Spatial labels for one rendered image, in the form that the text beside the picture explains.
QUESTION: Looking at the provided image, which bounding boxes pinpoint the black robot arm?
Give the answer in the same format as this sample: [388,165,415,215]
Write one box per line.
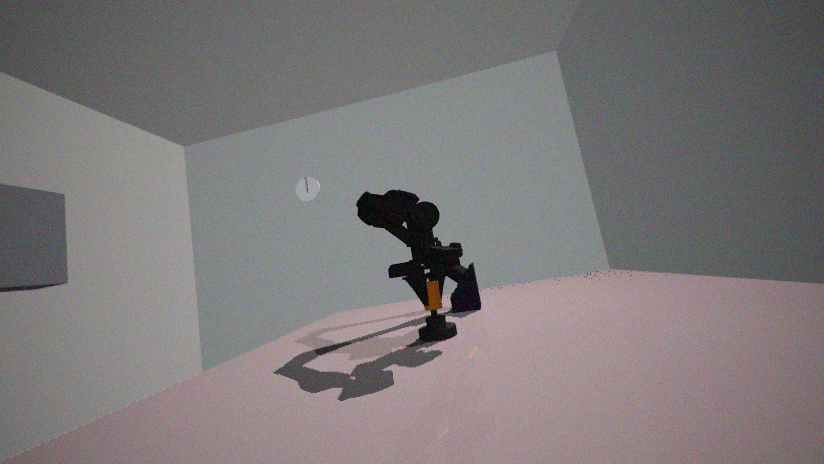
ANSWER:
[356,190,469,286]

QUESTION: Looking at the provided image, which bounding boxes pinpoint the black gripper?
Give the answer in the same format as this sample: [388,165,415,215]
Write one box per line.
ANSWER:
[388,233,460,306]

